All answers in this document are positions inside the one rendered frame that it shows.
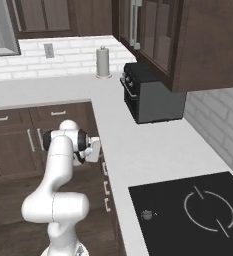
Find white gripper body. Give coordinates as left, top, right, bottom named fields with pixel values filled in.
left=87, top=135, right=103, bottom=164

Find wide dark wood drawer front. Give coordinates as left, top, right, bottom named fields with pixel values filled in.
left=28, top=101, right=96, bottom=129

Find dark wood drawer stack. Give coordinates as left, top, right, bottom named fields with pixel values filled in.
left=91, top=99, right=128, bottom=256

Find narrow dark wood drawer front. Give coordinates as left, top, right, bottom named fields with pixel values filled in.
left=0, top=108, right=32, bottom=132

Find black grey toaster oven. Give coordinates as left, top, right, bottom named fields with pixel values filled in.
left=120, top=62, right=188, bottom=125

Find white paper towel roll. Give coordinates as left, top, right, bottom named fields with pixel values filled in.
left=95, top=45, right=113, bottom=80

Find black hob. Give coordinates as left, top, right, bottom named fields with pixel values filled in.
left=127, top=171, right=233, bottom=256

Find white bracket drawer handle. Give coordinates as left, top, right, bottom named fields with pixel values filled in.
left=103, top=180, right=111, bottom=197
left=104, top=197, right=112, bottom=213
left=101, top=160, right=109, bottom=177

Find long white door handle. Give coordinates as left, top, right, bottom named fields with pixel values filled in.
left=36, top=127, right=45, bottom=152
left=26, top=128, right=36, bottom=153

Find grey wall socket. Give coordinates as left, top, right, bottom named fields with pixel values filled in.
left=43, top=43, right=55, bottom=59

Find dark wood glass-door wall cupboards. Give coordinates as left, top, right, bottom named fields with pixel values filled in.
left=111, top=0, right=233, bottom=93

